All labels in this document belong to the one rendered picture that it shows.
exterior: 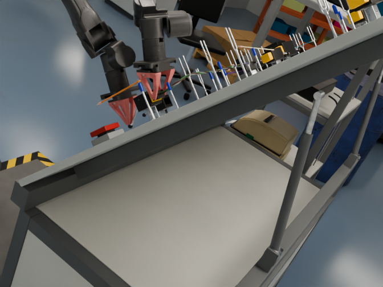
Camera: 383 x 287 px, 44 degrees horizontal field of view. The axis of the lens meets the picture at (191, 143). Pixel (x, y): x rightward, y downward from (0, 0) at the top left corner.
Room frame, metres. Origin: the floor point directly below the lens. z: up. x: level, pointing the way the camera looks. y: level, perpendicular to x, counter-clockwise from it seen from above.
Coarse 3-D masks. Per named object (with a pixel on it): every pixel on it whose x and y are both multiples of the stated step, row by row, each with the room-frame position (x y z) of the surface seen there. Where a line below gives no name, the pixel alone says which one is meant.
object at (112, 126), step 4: (112, 124) 0.96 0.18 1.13; (116, 124) 0.97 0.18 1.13; (100, 128) 0.94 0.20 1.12; (104, 128) 0.93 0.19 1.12; (108, 128) 0.94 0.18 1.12; (112, 128) 0.95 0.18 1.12; (92, 132) 0.94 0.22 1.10; (96, 132) 0.94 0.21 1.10; (100, 132) 0.93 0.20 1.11; (104, 132) 0.94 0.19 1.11; (108, 132) 0.95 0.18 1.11; (92, 136) 0.94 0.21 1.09; (100, 136) 0.95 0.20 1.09
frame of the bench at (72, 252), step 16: (256, 144) 1.98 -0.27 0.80; (304, 176) 1.88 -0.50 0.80; (32, 208) 0.97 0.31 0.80; (16, 224) 0.95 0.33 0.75; (32, 224) 0.93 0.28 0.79; (48, 224) 0.94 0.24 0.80; (16, 240) 0.94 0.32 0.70; (48, 240) 0.91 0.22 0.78; (64, 240) 0.91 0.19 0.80; (16, 256) 0.94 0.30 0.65; (64, 256) 0.89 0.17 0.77; (80, 256) 0.88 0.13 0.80; (288, 256) 1.26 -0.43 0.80; (80, 272) 0.87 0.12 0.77; (96, 272) 0.86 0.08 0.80; (112, 272) 0.88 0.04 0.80; (272, 272) 1.15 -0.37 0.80
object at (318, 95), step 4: (316, 92) 0.91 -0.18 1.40; (320, 92) 0.91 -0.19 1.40; (324, 92) 0.93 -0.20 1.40; (316, 96) 0.91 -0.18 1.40; (320, 96) 0.91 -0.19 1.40; (316, 100) 0.91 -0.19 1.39; (320, 100) 0.92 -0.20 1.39; (316, 104) 0.91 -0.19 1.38; (312, 108) 0.92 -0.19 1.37; (316, 108) 0.91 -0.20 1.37; (312, 112) 0.91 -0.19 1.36; (316, 112) 0.91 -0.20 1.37; (312, 116) 0.91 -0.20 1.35; (308, 120) 0.92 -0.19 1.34; (312, 120) 0.91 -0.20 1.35; (308, 124) 0.91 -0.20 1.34; (312, 124) 0.91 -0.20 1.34; (308, 128) 0.91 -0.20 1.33; (312, 128) 0.91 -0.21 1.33; (308, 132) 0.91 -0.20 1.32
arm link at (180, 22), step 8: (144, 0) 1.21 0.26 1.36; (152, 0) 1.21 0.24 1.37; (144, 8) 1.18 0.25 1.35; (152, 8) 1.19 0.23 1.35; (176, 16) 1.19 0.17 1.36; (184, 16) 1.20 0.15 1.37; (176, 24) 1.17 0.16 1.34; (184, 24) 1.18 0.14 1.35; (176, 32) 1.18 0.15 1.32; (184, 32) 1.19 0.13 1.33
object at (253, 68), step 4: (256, 52) 1.87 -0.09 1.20; (244, 56) 1.84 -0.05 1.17; (248, 56) 1.85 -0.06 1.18; (252, 56) 1.86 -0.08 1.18; (236, 60) 1.86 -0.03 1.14; (252, 60) 1.85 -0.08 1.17; (260, 64) 1.86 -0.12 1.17; (264, 64) 1.87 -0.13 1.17; (240, 68) 1.87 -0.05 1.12; (248, 68) 1.82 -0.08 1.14; (252, 68) 1.83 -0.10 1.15; (240, 72) 1.85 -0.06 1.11; (252, 72) 1.85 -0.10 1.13; (256, 72) 1.86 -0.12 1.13
